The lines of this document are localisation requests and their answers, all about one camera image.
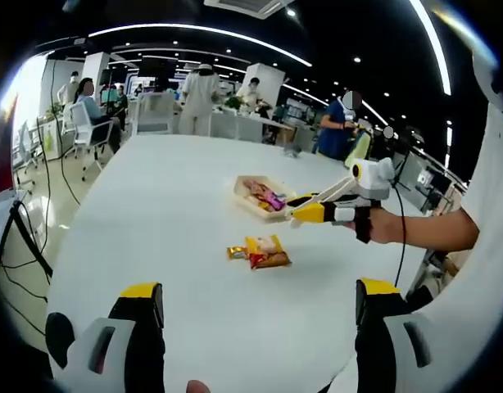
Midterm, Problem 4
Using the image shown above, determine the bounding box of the white office chair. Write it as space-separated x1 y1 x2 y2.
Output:
69 102 116 171
134 92 175 136

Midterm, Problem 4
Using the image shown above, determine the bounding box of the person's right hand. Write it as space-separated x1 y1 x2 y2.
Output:
342 209 401 246

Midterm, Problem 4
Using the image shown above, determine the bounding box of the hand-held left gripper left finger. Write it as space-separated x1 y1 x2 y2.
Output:
65 281 167 393

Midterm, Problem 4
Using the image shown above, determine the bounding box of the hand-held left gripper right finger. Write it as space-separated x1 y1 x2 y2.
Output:
355 278 455 393

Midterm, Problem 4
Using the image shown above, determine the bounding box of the black tripod stand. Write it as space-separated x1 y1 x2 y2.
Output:
0 200 54 279

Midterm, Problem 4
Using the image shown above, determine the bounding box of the person's left hand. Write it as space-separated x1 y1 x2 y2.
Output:
184 379 215 393

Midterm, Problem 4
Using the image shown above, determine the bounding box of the person's white shirt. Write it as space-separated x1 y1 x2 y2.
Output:
406 81 503 393

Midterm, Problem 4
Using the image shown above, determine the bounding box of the beige hexagonal container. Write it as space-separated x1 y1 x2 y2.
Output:
233 174 298 224

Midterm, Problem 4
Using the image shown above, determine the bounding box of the purple candy wrapper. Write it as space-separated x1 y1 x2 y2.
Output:
242 178 286 213

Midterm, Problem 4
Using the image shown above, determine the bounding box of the red brown food packet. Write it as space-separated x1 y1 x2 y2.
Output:
248 251 293 272

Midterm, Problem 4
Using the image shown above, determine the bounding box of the yellow clear food packet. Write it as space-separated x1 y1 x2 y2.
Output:
244 233 285 263

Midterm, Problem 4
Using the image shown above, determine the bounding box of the red board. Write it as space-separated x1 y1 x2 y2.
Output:
0 94 20 197

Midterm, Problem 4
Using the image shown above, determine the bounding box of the curved ceiling light strip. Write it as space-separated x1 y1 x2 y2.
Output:
87 23 312 67
409 0 452 96

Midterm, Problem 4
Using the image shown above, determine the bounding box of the white ceiling air conditioner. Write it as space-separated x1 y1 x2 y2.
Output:
202 0 296 20

